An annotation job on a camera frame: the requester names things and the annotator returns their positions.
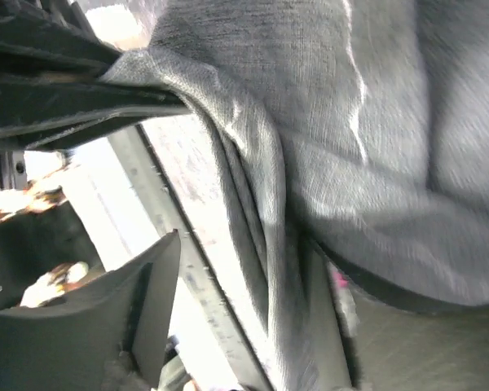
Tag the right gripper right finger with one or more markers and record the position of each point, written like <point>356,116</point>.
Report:
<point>362,344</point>

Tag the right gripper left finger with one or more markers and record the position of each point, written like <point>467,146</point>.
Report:
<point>108,335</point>

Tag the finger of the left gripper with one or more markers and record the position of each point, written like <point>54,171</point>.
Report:
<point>37,113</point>
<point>46,36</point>

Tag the grey cloth napkin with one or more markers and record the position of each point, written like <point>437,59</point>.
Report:
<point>361,126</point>

